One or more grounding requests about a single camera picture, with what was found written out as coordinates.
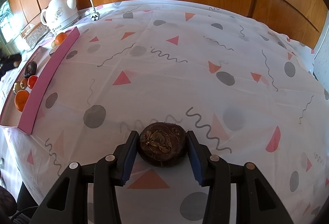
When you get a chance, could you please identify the dark brown cloth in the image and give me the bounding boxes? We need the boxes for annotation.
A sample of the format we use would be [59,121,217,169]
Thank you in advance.
[0,184,18,220]

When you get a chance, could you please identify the black cable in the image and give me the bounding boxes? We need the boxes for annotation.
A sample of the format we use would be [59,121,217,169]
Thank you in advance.
[10,206,35,221]

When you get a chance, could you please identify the white patterned tablecloth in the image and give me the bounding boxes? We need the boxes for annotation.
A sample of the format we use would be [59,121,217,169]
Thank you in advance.
[0,0,329,224]

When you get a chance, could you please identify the white ceramic kettle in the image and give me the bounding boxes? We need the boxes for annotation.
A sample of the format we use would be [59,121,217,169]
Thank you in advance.
[41,0,80,34]

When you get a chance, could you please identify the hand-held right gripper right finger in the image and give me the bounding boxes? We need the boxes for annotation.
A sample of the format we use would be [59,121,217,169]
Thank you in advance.
[185,130,293,224]

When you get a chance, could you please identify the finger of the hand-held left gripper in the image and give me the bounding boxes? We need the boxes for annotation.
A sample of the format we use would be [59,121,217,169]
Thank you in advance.
[0,53,21,77]

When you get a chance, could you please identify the pink cardboard box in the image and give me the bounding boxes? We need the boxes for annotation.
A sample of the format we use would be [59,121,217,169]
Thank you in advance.
[0,27,80,134]

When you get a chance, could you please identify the patterned tissue box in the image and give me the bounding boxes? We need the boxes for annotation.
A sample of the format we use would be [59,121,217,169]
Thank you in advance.
[21,22,49,47]

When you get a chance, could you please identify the dark framed window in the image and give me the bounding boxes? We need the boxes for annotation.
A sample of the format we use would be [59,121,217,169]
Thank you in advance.
[0,0,16,42]

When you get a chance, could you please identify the red tomato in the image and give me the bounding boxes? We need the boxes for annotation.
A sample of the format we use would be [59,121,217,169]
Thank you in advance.
[27,75,38,89]

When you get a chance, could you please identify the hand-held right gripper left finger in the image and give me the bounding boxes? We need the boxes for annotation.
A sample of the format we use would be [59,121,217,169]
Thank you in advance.
[29,130,140,224]

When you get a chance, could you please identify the large orange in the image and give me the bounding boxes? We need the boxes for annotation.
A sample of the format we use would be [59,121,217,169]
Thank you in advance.
[15,89,30,112]

